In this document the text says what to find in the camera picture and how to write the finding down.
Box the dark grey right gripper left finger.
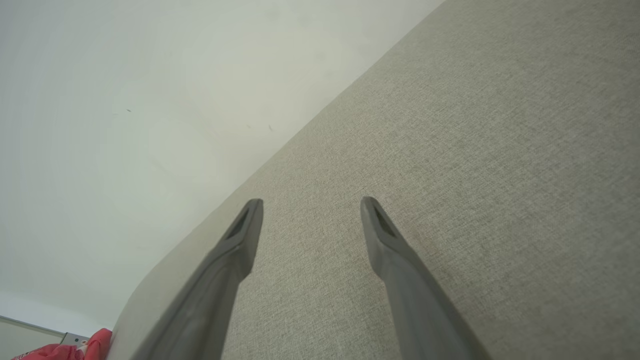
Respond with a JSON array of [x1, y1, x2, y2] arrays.
[[131, 198, 264, 360]]

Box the red Bulls shirt white sleeves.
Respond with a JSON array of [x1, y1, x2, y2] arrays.
[[10, 327, 114, 360]]

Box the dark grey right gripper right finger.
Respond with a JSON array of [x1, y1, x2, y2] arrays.
[[360, 196, 491, 360]]

